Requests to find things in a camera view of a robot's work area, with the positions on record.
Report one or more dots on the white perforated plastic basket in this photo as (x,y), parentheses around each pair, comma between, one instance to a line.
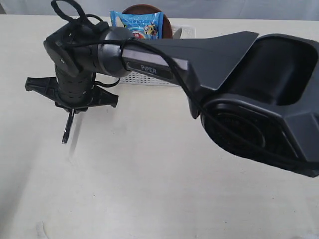
(139,79)

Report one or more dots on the white patterned ceramic bowl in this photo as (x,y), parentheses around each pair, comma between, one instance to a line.
(177,34)

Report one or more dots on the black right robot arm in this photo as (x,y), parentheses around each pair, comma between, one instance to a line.
(257,96)

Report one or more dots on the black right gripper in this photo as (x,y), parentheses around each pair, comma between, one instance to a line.
(71,94)

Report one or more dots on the brown round wooden plate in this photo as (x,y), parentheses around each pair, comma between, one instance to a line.
(147,9)

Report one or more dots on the silver table knife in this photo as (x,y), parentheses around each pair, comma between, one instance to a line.
(68,126)

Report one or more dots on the blue chips bag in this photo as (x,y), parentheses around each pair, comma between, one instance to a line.
(142,26)

